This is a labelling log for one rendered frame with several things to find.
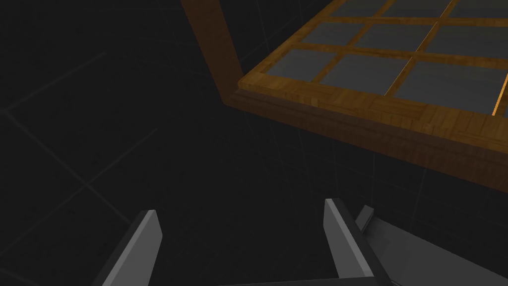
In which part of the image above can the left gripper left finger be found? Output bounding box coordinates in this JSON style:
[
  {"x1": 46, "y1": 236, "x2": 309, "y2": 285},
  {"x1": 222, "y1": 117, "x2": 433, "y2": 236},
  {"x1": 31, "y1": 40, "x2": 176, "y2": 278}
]
[{"x1": 91, "y1": 209, "x2": 164, "y2": 286}]

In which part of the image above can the wooden door with glass panes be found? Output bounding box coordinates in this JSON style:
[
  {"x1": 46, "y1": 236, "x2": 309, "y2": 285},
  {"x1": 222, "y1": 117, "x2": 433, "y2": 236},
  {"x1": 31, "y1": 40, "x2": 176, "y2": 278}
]
[{"x1": 180, "y1": 0, "x2": 508, "y2": 195}]

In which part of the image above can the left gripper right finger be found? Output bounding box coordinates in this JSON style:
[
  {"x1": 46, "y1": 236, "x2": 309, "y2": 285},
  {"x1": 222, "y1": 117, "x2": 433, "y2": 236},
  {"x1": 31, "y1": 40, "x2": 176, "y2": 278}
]
[{"x1": 323, "y1": 198, "x2": 393, "y2": 286}]

